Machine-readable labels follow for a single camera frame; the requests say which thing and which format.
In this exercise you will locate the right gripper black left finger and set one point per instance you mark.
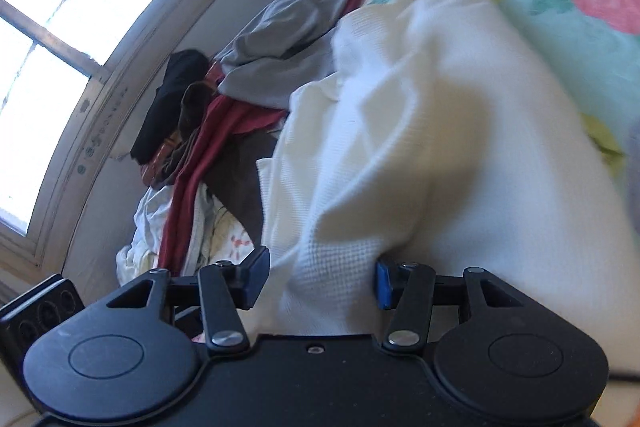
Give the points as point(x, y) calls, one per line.
point(123, 358)

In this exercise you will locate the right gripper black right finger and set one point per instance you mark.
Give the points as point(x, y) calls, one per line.
point(490, 350)

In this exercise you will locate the cream knit baby cardigan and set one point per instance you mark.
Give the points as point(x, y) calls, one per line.
point(441, 138)

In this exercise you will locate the pale printed cream garment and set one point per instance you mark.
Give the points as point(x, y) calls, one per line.
point(212, 234)

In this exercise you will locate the red leather cushion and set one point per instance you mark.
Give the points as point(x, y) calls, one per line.
point(172, 155)

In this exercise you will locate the dark brown garment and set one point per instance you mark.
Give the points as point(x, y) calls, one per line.
point(233, 177)

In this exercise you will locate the black garment on cushion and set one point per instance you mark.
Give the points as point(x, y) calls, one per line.
point(183, 69)

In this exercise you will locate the red garment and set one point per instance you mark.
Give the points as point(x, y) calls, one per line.
point(222, 118)

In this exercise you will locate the grey cloth garment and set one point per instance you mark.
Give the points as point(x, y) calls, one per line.
point(282, 48)

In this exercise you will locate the wooden window frame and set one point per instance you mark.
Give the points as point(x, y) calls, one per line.
point(112, 91)

